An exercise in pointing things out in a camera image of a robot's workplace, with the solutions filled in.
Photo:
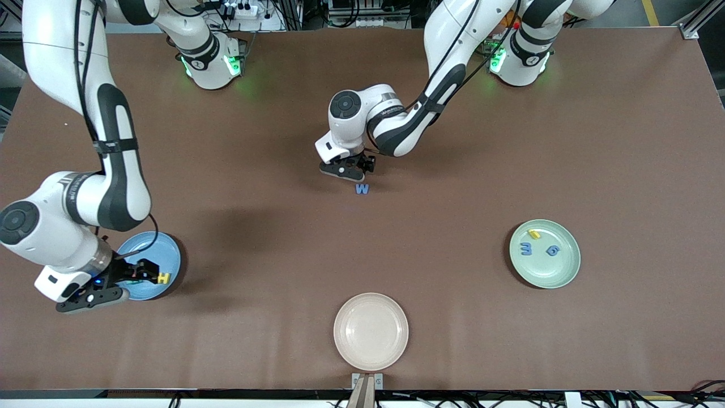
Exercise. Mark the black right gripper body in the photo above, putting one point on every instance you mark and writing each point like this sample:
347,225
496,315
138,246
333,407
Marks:
126,269

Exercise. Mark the white power strip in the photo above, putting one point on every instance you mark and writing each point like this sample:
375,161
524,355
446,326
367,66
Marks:
243,9

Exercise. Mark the beige plate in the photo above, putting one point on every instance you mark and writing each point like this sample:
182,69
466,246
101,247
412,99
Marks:
371,331

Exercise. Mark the aluminium frame profile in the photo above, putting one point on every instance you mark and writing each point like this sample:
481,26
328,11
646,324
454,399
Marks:
694,25

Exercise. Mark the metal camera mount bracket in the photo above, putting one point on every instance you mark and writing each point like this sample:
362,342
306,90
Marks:
367,382

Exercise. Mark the blue plate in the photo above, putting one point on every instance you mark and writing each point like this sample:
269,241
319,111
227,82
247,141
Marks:
164,252

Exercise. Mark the blue foam capital W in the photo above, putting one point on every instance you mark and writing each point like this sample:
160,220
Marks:
362,189

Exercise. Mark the green plate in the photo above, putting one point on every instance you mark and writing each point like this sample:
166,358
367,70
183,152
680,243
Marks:
545,272

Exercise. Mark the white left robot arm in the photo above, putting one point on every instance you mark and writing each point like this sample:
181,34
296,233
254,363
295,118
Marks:
362,113

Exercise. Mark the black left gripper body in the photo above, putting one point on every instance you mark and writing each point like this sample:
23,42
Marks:
367,162

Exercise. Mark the blue foam letter a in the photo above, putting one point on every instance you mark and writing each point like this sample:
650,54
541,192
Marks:
549,251

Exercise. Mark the blue foam letter m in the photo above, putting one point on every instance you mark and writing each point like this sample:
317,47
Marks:
531,249

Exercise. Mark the background electronics rack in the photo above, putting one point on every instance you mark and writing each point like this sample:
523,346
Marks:
362,14

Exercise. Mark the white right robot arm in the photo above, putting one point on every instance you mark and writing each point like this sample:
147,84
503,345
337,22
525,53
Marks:
56,226

